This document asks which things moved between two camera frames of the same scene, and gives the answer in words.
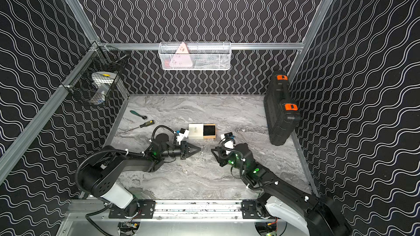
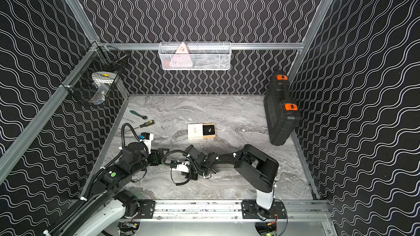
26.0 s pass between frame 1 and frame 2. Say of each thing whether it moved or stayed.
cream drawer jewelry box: stayed
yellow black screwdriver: stayed
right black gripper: moved
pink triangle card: stayed
